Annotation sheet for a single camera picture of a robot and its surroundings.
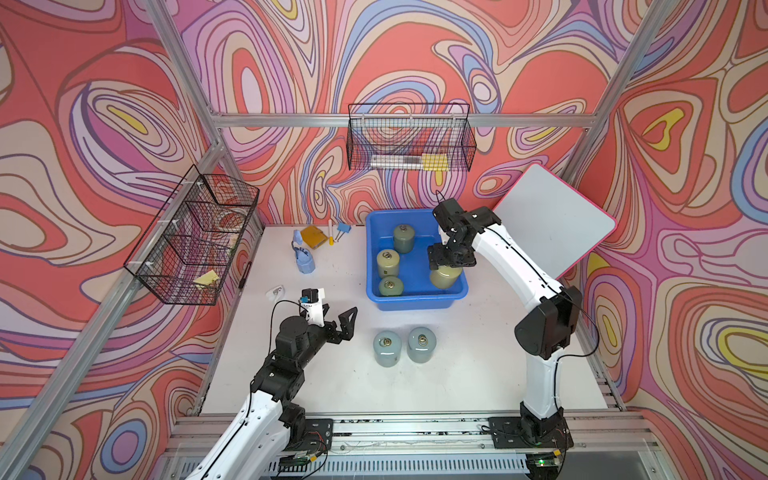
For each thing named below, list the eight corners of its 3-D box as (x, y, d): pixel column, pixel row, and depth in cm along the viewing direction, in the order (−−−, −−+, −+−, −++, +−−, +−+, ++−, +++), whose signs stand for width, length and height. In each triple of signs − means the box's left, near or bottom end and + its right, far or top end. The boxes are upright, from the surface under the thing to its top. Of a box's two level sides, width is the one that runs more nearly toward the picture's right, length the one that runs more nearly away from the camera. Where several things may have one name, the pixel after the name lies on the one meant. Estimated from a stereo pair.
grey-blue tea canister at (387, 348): (374, 367, 86) (373, 355, 79) (374, 343, 91) (373, 330, 84) (400, 367, 86) (402, 355, 79) (400, 343, 91) (401, 330, 84)
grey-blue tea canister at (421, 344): (408, 363, 87) (410, 352, 80) (407, 339, 92) (409, 326, 85) (433, 363, 87) (437, 351, 80) (431, 339, 92) (434, 326, 85)
